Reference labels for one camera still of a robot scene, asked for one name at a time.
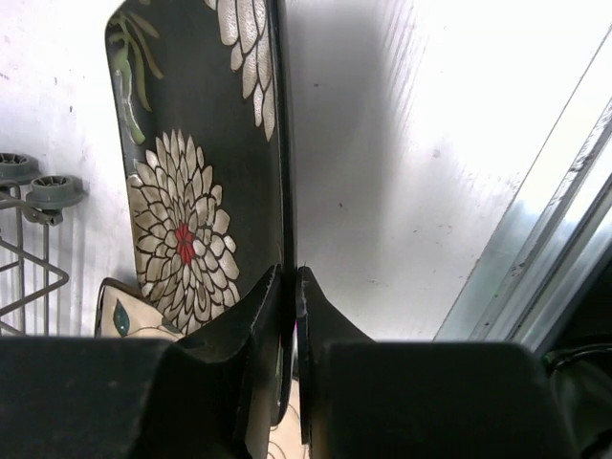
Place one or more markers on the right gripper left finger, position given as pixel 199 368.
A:
pixel 237 378

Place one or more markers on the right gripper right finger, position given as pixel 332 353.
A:
pixel 318 324

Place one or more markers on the beige floral square plate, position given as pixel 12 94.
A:
pixel 122 312

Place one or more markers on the black floral square plate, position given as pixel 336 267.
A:
pixel 200 100

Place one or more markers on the grey wire dish rack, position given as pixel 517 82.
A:
pixel 32 203

